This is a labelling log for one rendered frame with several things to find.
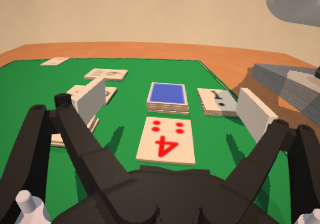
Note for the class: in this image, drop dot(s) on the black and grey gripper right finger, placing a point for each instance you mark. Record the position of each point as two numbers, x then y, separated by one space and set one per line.
229 201

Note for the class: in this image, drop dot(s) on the green card cloth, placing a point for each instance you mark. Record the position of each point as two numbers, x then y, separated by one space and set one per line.
220 142

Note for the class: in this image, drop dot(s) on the blue playing card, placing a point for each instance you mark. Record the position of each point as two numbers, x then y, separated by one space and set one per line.
167 94

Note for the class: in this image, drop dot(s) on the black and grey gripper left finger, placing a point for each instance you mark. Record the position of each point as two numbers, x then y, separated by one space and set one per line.
23 183

